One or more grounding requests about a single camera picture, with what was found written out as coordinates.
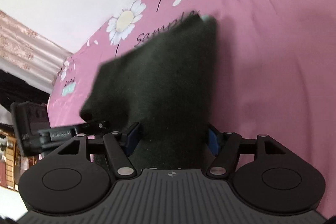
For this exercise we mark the pink floral bed sheet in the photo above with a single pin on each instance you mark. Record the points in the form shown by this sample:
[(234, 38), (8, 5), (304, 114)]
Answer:
[(276, 74)]

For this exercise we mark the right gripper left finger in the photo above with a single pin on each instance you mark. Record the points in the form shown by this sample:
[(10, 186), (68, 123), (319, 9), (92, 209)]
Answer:
[(119, 146)]

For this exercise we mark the pink patterned curtain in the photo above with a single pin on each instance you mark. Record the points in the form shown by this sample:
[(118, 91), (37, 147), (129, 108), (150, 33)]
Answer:
[(29, 55)]

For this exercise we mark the black knit garment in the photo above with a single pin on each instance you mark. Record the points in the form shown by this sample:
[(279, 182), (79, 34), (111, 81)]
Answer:
[(166, 86)]

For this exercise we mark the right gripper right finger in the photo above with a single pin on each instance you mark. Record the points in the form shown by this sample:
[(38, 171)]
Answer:
[(224, 146)]

